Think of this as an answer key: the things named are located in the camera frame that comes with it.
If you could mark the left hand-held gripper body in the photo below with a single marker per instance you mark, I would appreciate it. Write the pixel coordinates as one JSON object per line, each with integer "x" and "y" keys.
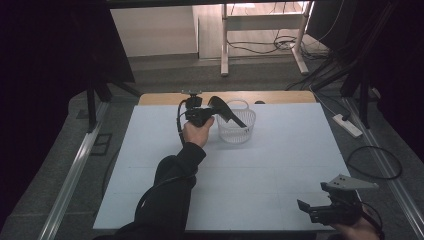
{"x": 197, "y": 115}

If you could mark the white desk frame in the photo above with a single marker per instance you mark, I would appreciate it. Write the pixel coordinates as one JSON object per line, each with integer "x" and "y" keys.
{"x": 263, "y": 21}

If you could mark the black curtain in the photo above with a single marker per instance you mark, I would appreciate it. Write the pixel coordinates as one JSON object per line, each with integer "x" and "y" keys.
{"x": 43, "y": 66}
{"x": 400, "y": 60}

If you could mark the dark rectangular floor frame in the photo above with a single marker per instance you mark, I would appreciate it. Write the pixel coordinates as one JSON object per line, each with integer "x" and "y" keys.
{"x": 101, "y": 144}

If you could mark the white wall panel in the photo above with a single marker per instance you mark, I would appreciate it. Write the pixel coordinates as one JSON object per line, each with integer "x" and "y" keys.
{"x": 153, "y": 31}

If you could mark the white power strip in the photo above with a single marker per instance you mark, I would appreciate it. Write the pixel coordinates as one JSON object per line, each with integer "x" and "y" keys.
{"x": 347, "y": 125}

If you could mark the person's left hand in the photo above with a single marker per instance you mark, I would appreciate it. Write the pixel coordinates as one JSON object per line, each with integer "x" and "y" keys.
{"x": 197, "y": 134}

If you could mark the black metal stand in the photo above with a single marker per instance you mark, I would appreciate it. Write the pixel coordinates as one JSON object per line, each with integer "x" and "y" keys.
{"x": 90, "y": 103}
{"x": 363, "y": 93}

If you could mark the wooden table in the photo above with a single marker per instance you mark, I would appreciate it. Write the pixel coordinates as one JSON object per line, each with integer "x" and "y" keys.
{"x": 160, "y": 99}

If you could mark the aluminium rail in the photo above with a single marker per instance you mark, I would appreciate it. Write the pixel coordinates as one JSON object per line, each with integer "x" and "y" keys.
{"x": 383, "y": 160}
{"x": 71, "y": 180}

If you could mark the white plastic basket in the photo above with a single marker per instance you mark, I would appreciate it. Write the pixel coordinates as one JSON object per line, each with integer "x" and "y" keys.
{"x": 238, "y": 131}

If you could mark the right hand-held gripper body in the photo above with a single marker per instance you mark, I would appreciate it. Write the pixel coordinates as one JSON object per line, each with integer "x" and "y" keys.
{"x": 336, "y": 210}

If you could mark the small dark object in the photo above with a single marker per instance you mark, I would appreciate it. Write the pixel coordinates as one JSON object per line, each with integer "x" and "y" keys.
{"x": 260, "y": 102}

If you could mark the light blue table mat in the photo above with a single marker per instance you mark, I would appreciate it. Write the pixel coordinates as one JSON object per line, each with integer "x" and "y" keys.
{"x": 266, "y": 166}

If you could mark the person's right hand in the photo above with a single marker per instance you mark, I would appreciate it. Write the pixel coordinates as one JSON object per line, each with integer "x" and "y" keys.
{"x": 358, "y": 230}

